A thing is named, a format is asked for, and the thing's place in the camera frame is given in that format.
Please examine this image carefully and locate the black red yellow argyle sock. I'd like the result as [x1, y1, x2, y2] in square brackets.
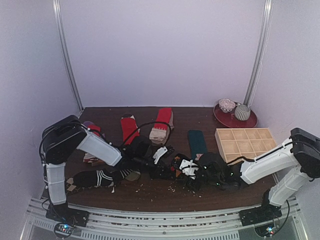
[170, 153, 190, 181]

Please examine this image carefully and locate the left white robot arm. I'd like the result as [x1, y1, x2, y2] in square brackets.
[38, 115, 169, 222]

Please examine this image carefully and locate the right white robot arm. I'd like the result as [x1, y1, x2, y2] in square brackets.
[178, 127, 320, 221]

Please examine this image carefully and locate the red white patterned sock pair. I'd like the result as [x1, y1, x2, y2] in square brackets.
[120, 113, 140, 146]

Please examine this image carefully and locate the red beige sock pair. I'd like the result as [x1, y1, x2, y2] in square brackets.
[149, 107, 174, 145]

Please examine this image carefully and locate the dark green christmas sock pair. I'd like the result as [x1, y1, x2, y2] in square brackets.
[187, 130, 208, 160]

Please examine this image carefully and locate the wooden compartment tray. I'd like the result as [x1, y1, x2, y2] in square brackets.
[215, 128, 277, 163]

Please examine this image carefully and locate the black white striped sock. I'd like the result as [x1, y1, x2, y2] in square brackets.
[73, 168, 132, 188]

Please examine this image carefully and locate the red purple sock pair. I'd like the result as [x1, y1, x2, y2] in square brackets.
[83, 121, 105, 167]

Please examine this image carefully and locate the red round plate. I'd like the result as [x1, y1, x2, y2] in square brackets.
[213, 104, 258, 129]

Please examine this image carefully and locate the grey striped cup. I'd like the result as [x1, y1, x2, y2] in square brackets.
[234, 104, 251, 121]

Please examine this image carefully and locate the white dotted bowl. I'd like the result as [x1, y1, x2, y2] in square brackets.
[218, 98, 236, 113]

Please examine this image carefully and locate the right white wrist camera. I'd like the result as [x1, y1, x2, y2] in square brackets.
[178, 159, 199, 180]

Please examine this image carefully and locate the left black cable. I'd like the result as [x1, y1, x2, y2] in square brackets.
[119, 121, 175, 151]

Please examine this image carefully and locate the black cable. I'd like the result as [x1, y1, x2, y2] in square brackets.
[271, 199, 292, 230]
[119, 121, 175, 151]

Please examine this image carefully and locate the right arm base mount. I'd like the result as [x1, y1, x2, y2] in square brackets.
[239, 204, 282, 238]

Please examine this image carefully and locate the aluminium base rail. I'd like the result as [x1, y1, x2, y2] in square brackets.
[18, 197, 311, 240]

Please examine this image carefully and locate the right black cable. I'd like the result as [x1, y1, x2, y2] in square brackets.
[271, 199, 292, 230]

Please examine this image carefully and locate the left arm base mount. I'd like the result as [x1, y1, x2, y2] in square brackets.
[45, 204, 90, 239]

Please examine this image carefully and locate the right aluminium frame post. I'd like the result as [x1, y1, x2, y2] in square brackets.
[243, 0, 273, 108]

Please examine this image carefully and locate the aluminium frame post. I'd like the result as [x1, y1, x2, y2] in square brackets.
[243, 0, 273, 108]
[52, 0, 85, 113]

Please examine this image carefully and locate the left aluminium frame post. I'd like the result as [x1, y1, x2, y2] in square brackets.
[52, 0, 85, 113]

